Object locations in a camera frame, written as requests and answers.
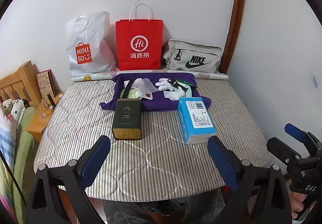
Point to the rolled printed paper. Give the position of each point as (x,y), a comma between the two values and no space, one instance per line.
(211,76)

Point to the person's dark trousers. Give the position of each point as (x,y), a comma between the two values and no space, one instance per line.
(125,211)

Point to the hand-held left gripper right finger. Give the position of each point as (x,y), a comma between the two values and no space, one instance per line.
(222,161)

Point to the brown wooden door frame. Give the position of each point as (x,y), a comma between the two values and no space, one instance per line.
(239,12)

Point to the red paper shopping bag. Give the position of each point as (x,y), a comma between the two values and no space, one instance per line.
(139,33)

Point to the white glove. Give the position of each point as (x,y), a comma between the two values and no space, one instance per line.
(163,83)

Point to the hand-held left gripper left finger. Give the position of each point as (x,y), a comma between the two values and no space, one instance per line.
(96,158)

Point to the person's right hand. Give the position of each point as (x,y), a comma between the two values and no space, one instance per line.
(299,204)

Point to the purple towel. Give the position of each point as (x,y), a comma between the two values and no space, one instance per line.
(156,103)

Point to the small black object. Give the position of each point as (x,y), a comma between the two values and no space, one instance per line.
(51,100)

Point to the white packet with tomato print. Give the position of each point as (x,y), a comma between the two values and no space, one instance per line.
(143,85)

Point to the blue tissue box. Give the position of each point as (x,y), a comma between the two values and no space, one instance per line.
(196,121)

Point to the wooden nightstand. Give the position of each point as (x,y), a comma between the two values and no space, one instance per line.
(37,123)

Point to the white spotted plush toy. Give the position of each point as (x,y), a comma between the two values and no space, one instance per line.
(13,109)

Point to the colourful striped blanket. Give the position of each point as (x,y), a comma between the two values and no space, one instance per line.
(6,143)

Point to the grey striped mattress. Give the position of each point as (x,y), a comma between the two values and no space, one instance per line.
(163,163)

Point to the green bedsheet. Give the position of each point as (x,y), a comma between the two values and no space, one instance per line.
(24,151)

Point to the white plastic shopping bag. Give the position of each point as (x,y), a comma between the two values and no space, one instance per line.
(88,38)

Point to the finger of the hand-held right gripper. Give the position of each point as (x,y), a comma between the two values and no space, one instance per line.
(284,153)
(295,131)

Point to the small glass bottle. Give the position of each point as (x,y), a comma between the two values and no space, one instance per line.
(44,103)

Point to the grey zipped bag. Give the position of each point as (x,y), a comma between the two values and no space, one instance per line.
(201,51)

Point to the dark green tin box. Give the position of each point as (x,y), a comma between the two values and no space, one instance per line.
(127,118)

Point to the wooden headboard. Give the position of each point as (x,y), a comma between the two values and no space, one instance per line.
(22,80)

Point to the brown patterned book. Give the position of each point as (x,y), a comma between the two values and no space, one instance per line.
(45,83)

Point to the yellow mesh pouch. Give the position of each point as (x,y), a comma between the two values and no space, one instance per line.
(185,85)

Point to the green tissue pack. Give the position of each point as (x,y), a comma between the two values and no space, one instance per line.
(132,93)

